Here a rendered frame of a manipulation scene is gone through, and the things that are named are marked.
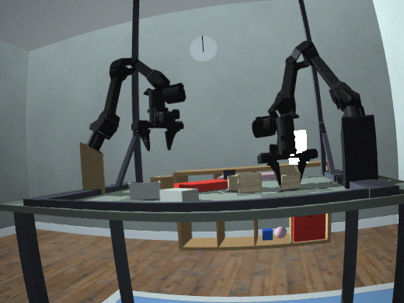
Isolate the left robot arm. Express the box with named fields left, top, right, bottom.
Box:
left=252, top=40, right=365, bottom=138

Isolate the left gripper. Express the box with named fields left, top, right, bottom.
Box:
left=258, top=132, right=318, bottom=186

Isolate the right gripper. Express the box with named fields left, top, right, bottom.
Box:
left=131, top=104, right=184, bottom=151

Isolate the black metal overhead frame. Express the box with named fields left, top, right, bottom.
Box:
left=115, top=0, right=336, bottom=186

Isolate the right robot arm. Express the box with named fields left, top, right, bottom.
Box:
left=87, top=57, right=186, bottom=153

